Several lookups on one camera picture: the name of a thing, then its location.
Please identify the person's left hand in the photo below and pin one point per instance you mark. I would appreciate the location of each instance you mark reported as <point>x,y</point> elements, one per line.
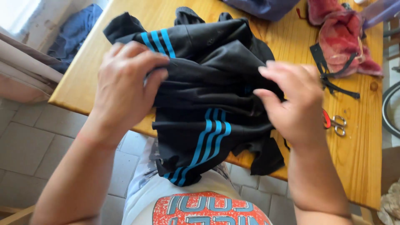
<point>122,93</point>

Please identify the person's right hand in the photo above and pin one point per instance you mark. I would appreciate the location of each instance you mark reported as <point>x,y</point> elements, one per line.
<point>300,106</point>

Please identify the black garment with blue stripes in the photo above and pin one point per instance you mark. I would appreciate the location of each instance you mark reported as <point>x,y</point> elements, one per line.
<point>206,93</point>

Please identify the blue cloth heap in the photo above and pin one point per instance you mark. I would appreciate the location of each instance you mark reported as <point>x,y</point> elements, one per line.
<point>73,37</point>

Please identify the red pink cloth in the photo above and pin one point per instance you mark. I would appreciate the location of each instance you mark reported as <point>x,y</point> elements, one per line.
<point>339,37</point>

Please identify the black round rim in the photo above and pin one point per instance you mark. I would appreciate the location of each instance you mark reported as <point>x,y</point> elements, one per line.
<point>386,109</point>

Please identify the beige curtain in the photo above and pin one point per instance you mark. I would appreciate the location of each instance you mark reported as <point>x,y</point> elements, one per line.
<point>25,75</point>

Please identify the purple blue fabric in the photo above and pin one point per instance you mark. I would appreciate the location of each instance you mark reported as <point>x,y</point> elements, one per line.
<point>262,7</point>

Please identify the cardboard box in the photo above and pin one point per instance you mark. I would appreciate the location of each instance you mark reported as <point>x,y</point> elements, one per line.
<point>390,165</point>

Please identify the sheer lilac fabric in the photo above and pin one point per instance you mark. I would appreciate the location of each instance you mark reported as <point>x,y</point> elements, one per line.
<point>379,11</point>

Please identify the white t-shirt with red print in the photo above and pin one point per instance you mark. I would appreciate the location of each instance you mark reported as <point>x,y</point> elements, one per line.
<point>187,203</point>

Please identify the beige crumpled cloth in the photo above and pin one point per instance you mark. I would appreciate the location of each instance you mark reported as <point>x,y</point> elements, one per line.
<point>390,203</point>

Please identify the wooden chair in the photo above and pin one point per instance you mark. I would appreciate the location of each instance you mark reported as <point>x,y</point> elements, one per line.
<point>15,215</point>

